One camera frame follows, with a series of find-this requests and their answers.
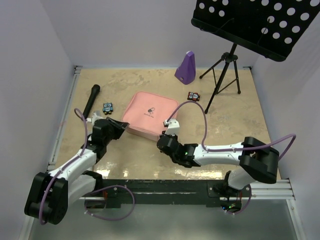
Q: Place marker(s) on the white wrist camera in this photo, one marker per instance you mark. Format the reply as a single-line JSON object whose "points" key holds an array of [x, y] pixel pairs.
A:
{"points": [[95, 116], [172, 127]]}

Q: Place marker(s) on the owl pattern block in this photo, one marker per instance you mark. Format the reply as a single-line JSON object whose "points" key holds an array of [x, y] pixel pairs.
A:
{"points": [[193, 96]]}

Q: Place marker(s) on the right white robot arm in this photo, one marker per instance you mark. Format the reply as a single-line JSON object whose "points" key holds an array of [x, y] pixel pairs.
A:
{"points": [[256, 161]]}

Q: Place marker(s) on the pink medicine kit case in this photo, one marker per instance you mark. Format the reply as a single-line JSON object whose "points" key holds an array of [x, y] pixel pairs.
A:
{"points": [[146, 113]]}

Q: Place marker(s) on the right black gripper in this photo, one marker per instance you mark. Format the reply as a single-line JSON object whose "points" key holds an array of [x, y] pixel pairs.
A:
{"points": [[175, 137]]}

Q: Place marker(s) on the purple metronome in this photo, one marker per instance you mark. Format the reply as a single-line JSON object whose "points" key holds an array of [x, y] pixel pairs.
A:
{"points": [[186, 72]]}

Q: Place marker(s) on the blue owl block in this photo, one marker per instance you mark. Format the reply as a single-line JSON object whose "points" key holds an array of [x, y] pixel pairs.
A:
{"points": [[107, 108]]}

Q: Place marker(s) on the black music stand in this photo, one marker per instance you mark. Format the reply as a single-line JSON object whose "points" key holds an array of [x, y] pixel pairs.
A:
{"points": [[269, 28]]}

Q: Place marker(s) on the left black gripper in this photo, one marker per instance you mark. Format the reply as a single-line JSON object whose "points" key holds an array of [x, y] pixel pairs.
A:
{"points": [[118, 126]]}

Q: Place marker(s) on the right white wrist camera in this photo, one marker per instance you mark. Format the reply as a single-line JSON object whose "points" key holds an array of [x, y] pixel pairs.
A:
{"points": [[172, 127]]}

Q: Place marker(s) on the black microphone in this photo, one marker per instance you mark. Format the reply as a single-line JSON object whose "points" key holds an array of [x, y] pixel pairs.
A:
{"points": [[92, 97]]}

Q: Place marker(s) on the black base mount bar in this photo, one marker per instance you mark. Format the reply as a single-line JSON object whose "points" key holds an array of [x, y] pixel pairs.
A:
{"points": [[163, 192]]}

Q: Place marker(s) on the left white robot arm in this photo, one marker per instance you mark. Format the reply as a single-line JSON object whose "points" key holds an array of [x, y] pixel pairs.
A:
{"points": [[52, 192]]}

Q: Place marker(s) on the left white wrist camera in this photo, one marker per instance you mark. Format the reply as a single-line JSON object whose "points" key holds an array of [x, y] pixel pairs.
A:
{"points": [[95, 116]]}

